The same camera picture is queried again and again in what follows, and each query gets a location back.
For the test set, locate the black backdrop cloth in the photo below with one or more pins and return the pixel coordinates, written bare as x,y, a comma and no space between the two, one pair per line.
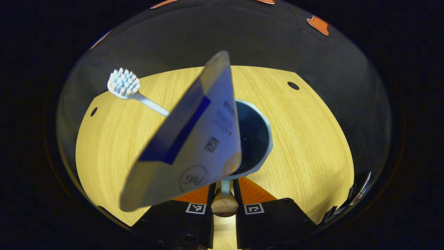
249,34

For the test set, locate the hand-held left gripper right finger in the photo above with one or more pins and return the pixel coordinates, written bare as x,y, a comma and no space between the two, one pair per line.
240,229

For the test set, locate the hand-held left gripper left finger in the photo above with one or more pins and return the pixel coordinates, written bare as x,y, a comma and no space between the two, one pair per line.
208,229

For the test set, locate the white toothbrush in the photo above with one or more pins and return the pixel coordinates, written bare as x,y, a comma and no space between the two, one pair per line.
124,84

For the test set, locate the white toothpaste tube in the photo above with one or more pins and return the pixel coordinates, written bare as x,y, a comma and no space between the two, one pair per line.
194,146

